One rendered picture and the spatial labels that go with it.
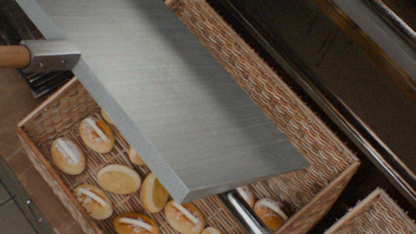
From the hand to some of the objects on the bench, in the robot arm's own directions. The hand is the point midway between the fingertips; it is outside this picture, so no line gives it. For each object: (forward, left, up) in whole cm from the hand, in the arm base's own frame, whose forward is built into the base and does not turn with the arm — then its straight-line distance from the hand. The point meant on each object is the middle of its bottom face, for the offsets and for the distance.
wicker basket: (+9, +96, -137) cm, 168 cm away
